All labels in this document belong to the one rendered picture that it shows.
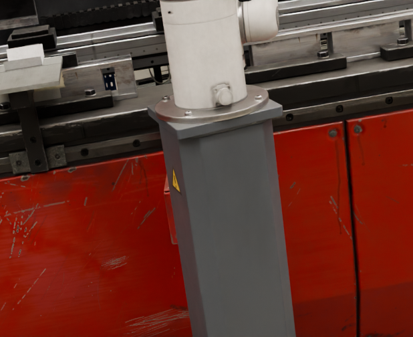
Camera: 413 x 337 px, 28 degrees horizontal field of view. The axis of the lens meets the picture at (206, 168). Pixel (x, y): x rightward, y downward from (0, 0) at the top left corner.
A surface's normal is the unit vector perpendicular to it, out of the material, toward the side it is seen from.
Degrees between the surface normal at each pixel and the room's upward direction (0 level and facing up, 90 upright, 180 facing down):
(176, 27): 90
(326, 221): 90
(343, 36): 90
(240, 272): 90
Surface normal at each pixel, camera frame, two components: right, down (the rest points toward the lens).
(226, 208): 0.33, 0.28
